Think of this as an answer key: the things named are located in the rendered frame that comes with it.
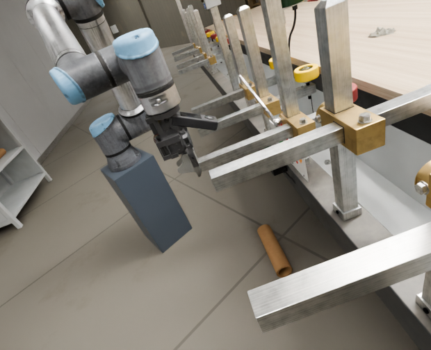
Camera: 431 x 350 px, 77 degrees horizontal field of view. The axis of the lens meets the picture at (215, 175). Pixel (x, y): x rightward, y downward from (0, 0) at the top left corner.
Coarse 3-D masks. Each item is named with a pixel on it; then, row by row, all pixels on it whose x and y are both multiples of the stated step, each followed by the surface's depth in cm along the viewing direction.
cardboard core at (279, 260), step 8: (264, 224) 154; (264, 232) 150; (272, 232) 150; (264, 240) 146; (272, 240) 143; (272, 248) 139; (280, 248) 140; (272, 256) 136; (280, 256) 134; (272, 264) 136; (280, 264) 130; (288, 264) 131; (280, 272) 134; (288, 272) 133
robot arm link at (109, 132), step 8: (96, 120) 144; (104, 120) 137; (112, 120) 138; (120, 120) 140; (96, 128) 136; (104, 128) 136; (112, 128) 138; (120, 128) 140; (96, 136) 138; (104, 136) 138; (112, 136) 139; (120, 136) 141; (128, 136) 143; (104, 144) 140; (112, 144) 141; (120, 144) 143; (128, 144) 147; (104, 152) 144; (112, 152) 143
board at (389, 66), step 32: (352, 0) 162; (384, 0) 136; (416, 0) 117; (256, 32) 181; (288, 32) 149; (352, 32) 110; (416, 32) 87; (352, 64) 83; (384, 64) 75; (416, 64) 69; (384, 96) 66
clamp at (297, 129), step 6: (282, 114) 78; (300, 114) 74; (282, 120) 78; (288, 120) 74; (294, 120) 73; (312, 120) 69; (294, 126) 70; (300, 126) 69; (306, 126) 69; (312, 126) 69; (294, 132) 72; (300, 132) 70; (306, 132) 70
